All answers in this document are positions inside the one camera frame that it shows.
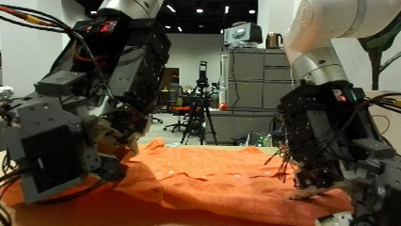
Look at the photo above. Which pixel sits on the copper kettle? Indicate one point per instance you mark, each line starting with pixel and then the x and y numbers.
pixel 273 40

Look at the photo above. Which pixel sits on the red ball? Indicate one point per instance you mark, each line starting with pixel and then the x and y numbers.
pixel 222 106

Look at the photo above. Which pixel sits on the ceiling light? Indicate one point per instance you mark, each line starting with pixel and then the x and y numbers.
pixel 170 8
pixel 200 10
pixel 226 9
pixel 252 11

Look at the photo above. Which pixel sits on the grey white appliance box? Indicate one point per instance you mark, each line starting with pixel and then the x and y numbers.
pixel 244 34

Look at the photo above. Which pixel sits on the green plastic bottle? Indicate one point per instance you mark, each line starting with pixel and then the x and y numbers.
pixel 266 140

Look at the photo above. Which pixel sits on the orange shirt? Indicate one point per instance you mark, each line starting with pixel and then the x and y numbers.
pixel 208 182

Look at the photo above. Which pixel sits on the brown door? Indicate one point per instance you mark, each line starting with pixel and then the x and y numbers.
pixel 170 78

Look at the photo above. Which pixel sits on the crumpled silver foil bag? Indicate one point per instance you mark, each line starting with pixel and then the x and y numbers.
pixel 4 92

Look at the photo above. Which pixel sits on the black camera tripod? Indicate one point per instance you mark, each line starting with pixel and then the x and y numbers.
pixel 201 81

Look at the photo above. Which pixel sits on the grey filing cabinet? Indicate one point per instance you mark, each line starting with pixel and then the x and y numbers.
pixel 246 88

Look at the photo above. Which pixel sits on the green leafy plant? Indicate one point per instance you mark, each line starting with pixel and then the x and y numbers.
pixel 375 50

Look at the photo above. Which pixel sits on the orange office chair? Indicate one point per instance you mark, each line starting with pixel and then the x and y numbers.
pixel 180 109

